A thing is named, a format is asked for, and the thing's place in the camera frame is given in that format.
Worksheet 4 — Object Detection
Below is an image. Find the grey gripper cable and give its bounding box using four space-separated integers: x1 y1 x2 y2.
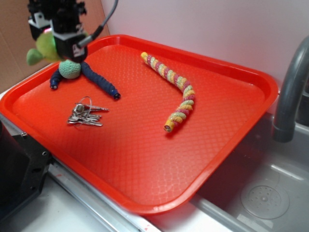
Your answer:
77 0 119 48

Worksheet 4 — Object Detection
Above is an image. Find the multicoloured twisted rope toy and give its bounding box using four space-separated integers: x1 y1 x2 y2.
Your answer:
140 52 196 133

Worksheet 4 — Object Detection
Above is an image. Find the red plastic tray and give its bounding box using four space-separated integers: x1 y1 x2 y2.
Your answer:
0 35 278 215

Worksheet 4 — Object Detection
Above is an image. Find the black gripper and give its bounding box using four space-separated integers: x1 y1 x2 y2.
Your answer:
27 0 88 61

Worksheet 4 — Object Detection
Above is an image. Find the bunch of silver keys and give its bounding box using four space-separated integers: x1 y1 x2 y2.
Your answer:
67 96 110 127

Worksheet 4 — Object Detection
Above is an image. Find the grey sink faucet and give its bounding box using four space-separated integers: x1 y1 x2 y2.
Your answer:
272 37 309 143

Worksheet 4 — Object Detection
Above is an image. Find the green knitted ball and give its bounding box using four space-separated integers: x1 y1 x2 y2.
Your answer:
58 60 81 79

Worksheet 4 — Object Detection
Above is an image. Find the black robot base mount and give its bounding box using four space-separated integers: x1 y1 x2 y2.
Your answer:
0 123 51 221

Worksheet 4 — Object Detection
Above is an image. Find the steel sink basin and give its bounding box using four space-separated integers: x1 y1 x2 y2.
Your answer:
192 115 309 232

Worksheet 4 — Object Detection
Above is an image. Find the green plush animal toy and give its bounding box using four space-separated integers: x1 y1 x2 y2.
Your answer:
26 32 62 66

